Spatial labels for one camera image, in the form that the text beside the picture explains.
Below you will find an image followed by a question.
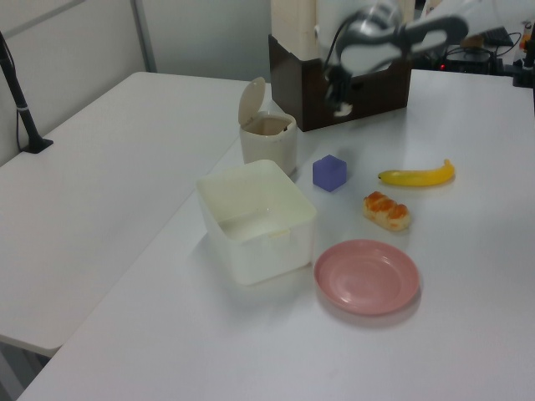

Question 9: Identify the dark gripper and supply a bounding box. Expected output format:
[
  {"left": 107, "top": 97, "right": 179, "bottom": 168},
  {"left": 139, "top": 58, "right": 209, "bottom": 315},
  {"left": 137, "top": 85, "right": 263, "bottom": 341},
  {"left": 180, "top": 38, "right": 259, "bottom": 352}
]
[{"left": 321, "top": 58, "right": 356, "bottom": 109}]

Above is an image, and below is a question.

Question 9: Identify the cream trash can with lid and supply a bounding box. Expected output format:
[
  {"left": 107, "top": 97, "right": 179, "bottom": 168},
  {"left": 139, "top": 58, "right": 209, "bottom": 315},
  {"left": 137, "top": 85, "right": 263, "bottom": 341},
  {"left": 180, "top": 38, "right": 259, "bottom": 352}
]
[{"left": 237, "top": 76, "right": 298, "bottom": 176}]

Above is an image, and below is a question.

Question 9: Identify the dark brown drawer box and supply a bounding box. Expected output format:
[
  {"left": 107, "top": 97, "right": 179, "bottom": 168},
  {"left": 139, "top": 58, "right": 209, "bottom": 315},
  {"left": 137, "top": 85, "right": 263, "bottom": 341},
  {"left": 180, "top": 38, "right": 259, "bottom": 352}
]
[{"left": 267, "top": 33, "right": 413, "bottom": 133}]

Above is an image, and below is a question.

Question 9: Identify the purple cube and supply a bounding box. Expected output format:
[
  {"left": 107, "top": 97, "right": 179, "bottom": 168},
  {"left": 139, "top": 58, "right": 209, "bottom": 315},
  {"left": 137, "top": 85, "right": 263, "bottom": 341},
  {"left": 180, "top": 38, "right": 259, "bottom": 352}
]
[{"left": 312, "top": 154, "right": 349, "bottom": 194}]

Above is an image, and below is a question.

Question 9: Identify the cream toy cabinet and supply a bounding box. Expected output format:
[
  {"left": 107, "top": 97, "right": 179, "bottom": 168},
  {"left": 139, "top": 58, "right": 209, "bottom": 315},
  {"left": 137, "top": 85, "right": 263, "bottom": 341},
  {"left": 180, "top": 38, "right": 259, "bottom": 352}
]
[{"left": 270, "top": 0, "right": 324, "bottom": 60}]

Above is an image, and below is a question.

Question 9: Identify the yellow toy banana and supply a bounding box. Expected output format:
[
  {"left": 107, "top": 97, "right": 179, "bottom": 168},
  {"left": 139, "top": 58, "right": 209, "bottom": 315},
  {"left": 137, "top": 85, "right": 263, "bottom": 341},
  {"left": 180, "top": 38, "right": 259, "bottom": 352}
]
[{"left": 377, "top": 158, "right": 456, "bottom": 188}]

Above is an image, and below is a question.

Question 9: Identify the orange glazed toy bread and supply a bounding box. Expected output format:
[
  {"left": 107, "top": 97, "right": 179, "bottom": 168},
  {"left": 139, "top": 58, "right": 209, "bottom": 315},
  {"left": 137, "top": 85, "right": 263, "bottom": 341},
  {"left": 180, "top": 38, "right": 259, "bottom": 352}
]
[{"left": 361, "top": 190, "right": 412, "bottom": 232}]

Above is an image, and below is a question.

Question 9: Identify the black electronics box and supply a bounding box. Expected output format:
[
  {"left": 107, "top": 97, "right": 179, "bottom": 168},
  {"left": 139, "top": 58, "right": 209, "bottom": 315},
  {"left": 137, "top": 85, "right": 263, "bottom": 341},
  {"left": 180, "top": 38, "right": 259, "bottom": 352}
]
[{"left": 441, "top": 46, "right": 497, "bottom": 73}]

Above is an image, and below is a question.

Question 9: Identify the white plastic storage box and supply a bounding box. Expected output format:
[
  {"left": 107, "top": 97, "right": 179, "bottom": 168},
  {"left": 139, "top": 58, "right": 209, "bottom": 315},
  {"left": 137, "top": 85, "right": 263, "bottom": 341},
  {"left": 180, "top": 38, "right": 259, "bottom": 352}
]
[{"left": 196, "top": 159, "right": 318, "bottom": 287}]

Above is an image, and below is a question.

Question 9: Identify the black keyboard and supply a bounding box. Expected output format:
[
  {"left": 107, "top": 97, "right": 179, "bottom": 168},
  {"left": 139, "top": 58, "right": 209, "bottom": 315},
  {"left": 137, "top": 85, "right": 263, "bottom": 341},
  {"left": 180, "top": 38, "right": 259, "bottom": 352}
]
[{"left": 482, "top": 25, "right": 515, "bottom": 47}]

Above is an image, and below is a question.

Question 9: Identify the pink plastic plate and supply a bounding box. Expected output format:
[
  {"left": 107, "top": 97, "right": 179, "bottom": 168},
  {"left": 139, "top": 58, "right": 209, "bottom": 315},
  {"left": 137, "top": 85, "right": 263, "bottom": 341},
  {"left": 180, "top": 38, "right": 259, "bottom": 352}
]
[{"left": 313, "top": 238, "right": 421, "bottom": 316}]

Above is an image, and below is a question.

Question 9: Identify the black clamp mount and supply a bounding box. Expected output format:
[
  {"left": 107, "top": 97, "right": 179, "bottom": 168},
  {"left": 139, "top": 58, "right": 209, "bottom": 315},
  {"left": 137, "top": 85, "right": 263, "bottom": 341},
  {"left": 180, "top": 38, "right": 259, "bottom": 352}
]
[{"left": 510, "top": 52, "right": 535, "bottom": 88}]

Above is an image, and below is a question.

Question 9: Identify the black camera stand pole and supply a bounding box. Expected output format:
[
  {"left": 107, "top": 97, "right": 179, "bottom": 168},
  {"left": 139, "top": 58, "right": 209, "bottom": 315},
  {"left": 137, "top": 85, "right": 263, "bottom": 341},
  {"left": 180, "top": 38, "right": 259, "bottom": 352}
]
[{"left": 0, "top": 31, "right": 54, "bottom": 155}]

